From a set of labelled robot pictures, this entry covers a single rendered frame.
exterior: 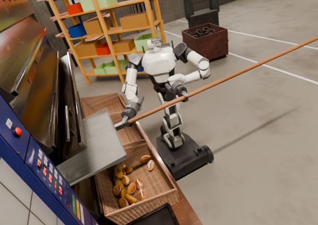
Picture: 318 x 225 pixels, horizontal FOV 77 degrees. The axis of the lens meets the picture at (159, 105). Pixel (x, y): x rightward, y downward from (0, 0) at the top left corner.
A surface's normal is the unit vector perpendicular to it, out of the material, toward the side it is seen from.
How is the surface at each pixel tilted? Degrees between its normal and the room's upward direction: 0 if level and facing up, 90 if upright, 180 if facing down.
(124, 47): 90
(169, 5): 90
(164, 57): 46
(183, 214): 0
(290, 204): 0
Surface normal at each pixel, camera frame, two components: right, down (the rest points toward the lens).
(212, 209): -0.22, -0.81
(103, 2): -0.32, 0.58
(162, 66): -0.07, 0.57
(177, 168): 0.14, -0.27
